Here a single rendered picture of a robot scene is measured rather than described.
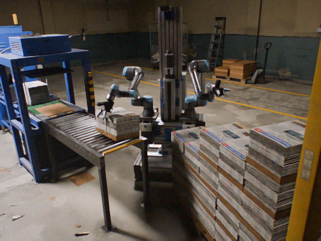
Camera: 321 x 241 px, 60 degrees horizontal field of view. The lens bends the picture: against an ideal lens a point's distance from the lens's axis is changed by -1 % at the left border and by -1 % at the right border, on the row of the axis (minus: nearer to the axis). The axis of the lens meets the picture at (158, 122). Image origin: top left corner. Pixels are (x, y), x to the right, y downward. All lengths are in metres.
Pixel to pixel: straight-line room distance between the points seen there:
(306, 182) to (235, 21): 8.98
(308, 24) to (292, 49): 0.77
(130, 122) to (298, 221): 1.81
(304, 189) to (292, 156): 0.39
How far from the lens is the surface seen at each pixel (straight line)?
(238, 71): 8.75
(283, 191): 1.71
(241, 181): 1.93
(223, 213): 2.27
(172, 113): 3.36
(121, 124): 2.65
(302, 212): 1.31
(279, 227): 1.87
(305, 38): 8.99
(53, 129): 3.31
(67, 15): 11.92
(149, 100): 3.26
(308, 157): 1.20
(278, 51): 9.31
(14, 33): 5.85
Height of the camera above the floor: 1.93
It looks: 21 degrees down
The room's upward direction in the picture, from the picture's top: 2 degrees counter-clockwise
